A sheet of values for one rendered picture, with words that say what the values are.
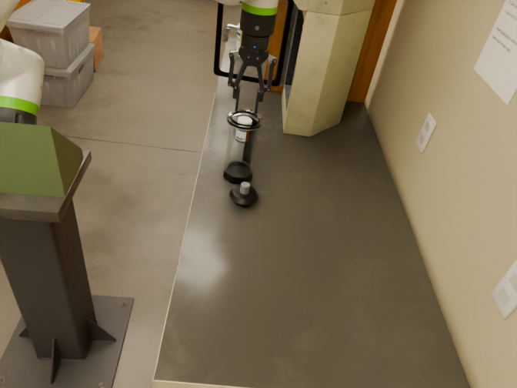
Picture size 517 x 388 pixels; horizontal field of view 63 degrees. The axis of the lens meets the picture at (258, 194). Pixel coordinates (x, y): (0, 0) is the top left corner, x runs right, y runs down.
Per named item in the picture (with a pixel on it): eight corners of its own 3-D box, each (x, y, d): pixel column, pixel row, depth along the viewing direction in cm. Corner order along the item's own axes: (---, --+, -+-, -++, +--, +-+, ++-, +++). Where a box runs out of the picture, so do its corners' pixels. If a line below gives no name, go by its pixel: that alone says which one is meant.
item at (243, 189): (258, 192, 138) (260, 177, 134) (257, 212, 131) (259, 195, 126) (229, 189, 137) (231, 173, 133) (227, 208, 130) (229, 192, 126)
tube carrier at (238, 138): (255, 165, 147) (262, 111, 134) (253, 185, 139) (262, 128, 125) (223, 162, 146) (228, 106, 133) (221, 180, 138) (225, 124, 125)
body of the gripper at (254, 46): (271, 29, 116) (267, 61, 122) (241, 25, 115) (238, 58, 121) (271, 38, 110) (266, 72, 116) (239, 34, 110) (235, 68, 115)
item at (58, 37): (96, 43, 361) (91, 3, 341) (70, 72, 315) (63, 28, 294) (46, 36, 359) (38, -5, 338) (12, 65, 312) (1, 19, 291)
